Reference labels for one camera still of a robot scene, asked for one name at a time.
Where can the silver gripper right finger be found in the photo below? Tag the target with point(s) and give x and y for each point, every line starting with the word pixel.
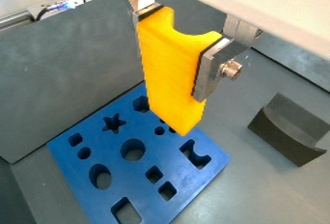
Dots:
pixel 216 61

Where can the yellow arch block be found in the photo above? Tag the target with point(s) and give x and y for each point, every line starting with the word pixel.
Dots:
pixel 169 59

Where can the dark grey curved holder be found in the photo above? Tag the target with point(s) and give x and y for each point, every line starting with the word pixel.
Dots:
pixel 291 129

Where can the blue shape sorter board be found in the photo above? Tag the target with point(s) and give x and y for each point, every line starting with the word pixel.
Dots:
pixel 132 170

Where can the aluminium rail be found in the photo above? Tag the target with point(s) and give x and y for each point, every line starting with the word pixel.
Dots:
pixel 13 20

